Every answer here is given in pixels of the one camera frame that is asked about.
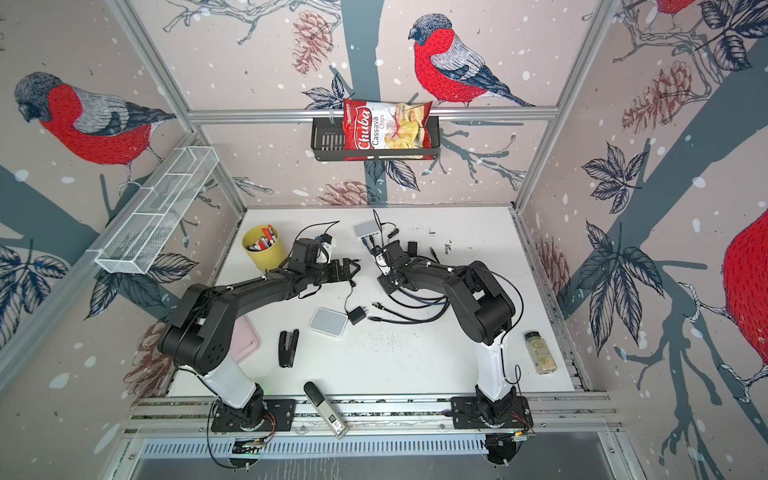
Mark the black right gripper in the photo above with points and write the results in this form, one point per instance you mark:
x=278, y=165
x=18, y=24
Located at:
x=388, y=288

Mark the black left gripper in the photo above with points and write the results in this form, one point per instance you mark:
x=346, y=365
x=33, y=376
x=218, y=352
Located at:
x=336, y=268

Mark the white network switch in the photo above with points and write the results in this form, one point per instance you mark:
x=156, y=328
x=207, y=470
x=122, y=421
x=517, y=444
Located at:
x=328, y=322
x=366, y=229

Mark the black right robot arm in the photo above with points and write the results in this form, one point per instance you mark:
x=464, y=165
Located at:
x=484, y=311

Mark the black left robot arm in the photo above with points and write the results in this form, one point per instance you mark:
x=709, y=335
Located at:
x=199, y=331

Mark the yellow cup with pens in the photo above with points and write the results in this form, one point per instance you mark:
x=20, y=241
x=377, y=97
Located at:
x=265, y=247

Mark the black stapler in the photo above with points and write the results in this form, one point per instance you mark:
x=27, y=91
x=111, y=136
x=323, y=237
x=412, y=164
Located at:
x=287, y=348

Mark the red cassava chips bag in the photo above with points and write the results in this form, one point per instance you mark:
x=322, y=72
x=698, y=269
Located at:
x=404, y=123

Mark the black grey remote device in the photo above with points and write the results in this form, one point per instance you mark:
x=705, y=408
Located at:
x=325, y=409

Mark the glass spice jar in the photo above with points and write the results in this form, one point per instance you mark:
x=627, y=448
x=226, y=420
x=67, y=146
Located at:
x=541, y=356

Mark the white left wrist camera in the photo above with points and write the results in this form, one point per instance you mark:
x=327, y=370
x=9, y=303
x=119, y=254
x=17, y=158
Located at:
x=327, y=243

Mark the black wall basket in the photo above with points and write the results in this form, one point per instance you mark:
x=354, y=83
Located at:
x=329, y=142

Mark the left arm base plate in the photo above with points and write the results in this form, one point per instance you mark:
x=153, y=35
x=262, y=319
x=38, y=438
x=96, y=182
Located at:
x=270, y=415

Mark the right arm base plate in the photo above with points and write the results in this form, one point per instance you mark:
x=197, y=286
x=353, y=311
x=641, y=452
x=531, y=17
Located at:
x=479, y=411

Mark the white wire mesh shelf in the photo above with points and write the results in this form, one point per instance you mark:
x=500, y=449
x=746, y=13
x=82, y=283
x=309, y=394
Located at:
x=141, y=237

